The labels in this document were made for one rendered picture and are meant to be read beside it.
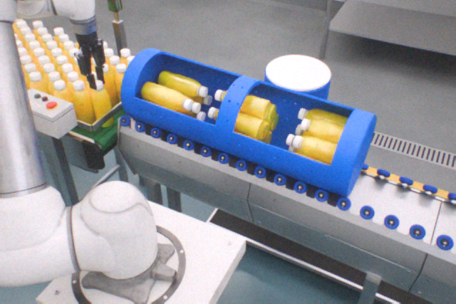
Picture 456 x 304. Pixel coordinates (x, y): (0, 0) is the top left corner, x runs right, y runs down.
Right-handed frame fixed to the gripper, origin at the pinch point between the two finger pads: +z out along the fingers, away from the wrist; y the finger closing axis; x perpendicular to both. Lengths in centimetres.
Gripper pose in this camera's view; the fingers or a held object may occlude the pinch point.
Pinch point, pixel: (95, 78)
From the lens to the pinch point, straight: 188.8
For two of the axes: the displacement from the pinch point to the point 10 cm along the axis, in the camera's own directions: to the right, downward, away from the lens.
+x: -8.8, -3.1, 3.6
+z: 0.0, 7.7, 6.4
